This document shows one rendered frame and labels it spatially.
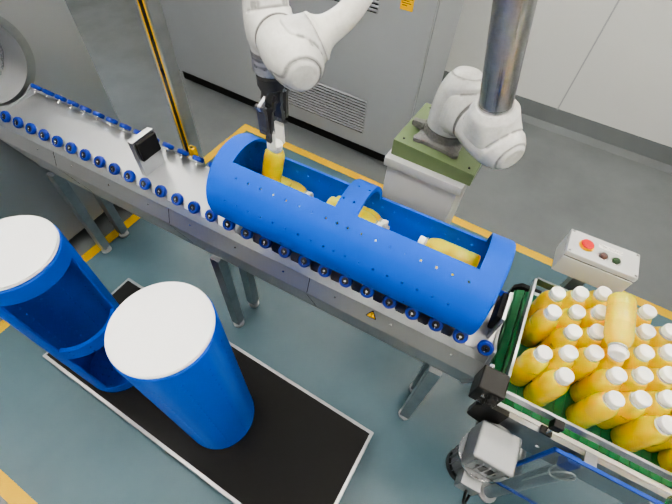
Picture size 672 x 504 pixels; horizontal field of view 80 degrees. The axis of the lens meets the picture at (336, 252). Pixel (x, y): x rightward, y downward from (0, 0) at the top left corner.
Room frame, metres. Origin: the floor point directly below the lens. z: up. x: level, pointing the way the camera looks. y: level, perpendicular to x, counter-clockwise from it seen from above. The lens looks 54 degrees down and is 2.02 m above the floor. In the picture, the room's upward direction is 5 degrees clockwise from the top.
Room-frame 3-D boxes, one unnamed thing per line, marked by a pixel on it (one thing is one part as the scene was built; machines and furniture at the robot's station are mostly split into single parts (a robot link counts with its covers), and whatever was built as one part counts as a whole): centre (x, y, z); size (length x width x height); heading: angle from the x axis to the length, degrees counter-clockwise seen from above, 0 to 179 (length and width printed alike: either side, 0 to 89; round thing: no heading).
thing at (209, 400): (0.44, 0.44, 0.59); 0.28 x 0.28 x 0.88
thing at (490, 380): (0.38, -0.44, 0.95); 0.10 x 0.07 x 0.10; 155
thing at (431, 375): (0.54, -0.40, 0.31); 0.06 x 0.06 x 0.63; 65
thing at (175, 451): (0.52, 0.55, 0.08); 1.50 x 0.52 x 0.15; 63
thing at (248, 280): (1.08, 0.44, 0.31); 0.06 x 0.06 x 0.63; 65
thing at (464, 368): (1.01, 0.47, 0.79); 2.17 x 0.29 x 0.34; 65
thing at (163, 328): (0.44, 0.44, 1.03); 0.28 x 0.28 x 0.01
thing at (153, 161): (1.13, 0.72, 1.00); 0.10 x 0.04 x 0.15; 155
